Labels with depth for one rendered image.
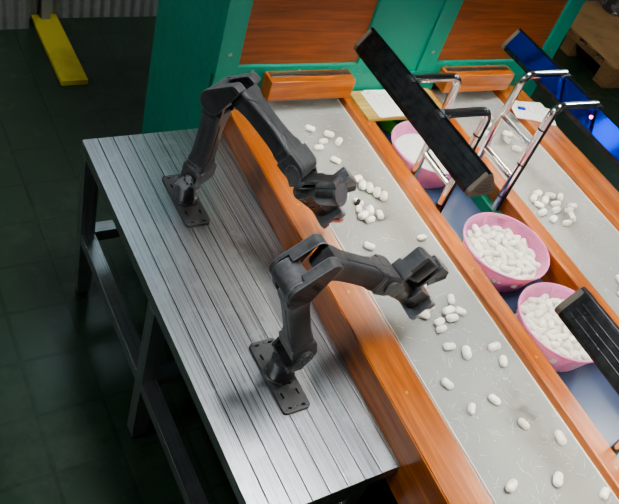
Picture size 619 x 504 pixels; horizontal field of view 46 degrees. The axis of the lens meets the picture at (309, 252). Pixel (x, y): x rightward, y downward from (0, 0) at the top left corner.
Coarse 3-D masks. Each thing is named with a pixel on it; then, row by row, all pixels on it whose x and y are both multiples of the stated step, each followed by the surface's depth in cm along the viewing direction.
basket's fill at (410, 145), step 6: (402, 138) 242; (408, 138) 241; (414, 138) 242; (420, 138) 243; (396, 144) 238; (402, 144) 238; (408, 144) 239; (414, 144) 241; (420, 144) 240; (402, 150) 237; (408, 150) 237; (414, 150) 238; (420, 150) 239; (408, 156) 234; (414, 156) 235; (432, 156) 237; (414, 162) 234; (426, 162) 235; (438, 162) 237; (426, 168) 232; (444, 168) 235
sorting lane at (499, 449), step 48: (384, 240) 203; (432, 240) 208; (432, 288) 195; (432, 336) 183; (480, 336) 187; (432, 384) 172; (480, 384) 176; (528, 384) 180; (480, 432) 167; (528, 432) 170; (528, 480) 161; (576, 480) 165
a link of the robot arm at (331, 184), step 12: (288, 168) 172; (288, 180) 174; (300, 180) 172; (312, 180) 173; (324, 180) 171; (336, 180) 171; (324, 192) 172; (336, 192) 171; (324, 204) 174; (336, 204) 172
